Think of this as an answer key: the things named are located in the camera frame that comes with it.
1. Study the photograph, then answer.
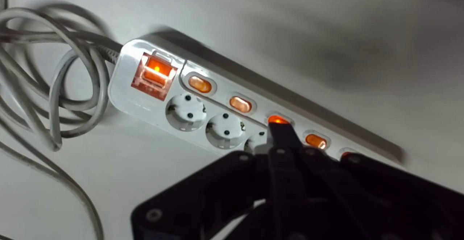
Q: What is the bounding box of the white power strip with switches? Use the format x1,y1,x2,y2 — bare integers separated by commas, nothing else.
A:
108,33,406,166

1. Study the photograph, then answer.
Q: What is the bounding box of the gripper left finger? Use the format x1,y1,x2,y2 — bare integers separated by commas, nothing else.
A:
130,122,290,240

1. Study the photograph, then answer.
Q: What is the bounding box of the coil of white cable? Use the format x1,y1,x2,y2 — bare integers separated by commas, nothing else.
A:
0,0,123,240

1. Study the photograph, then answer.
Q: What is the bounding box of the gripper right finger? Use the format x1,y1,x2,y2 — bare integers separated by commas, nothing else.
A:
286,123,464,240

